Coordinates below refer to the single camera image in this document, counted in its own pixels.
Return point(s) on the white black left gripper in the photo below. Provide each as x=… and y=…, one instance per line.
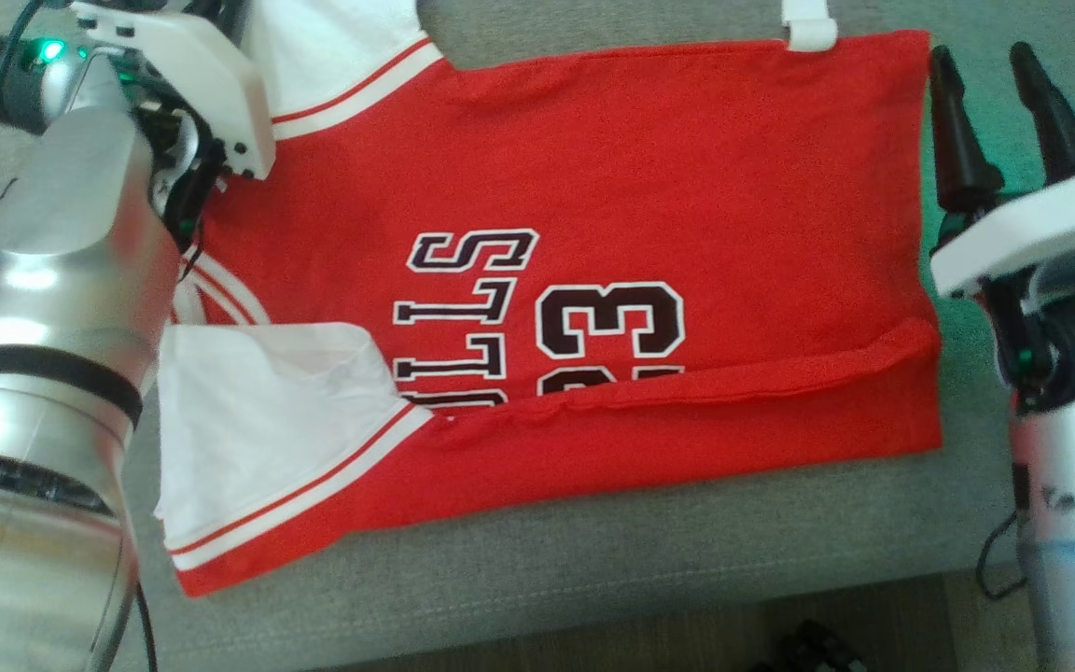
x=206, y=84

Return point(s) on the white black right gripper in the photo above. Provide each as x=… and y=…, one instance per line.
x=1041, y=233

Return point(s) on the red white basketball jersey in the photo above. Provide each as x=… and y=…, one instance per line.
x=649, y=168

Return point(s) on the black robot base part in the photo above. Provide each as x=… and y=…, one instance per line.
x=813, y=649

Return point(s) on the grey sofa seat cushion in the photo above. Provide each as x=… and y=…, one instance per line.
x=593, y=569

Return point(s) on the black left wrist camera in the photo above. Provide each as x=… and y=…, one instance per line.
x=1, y=79

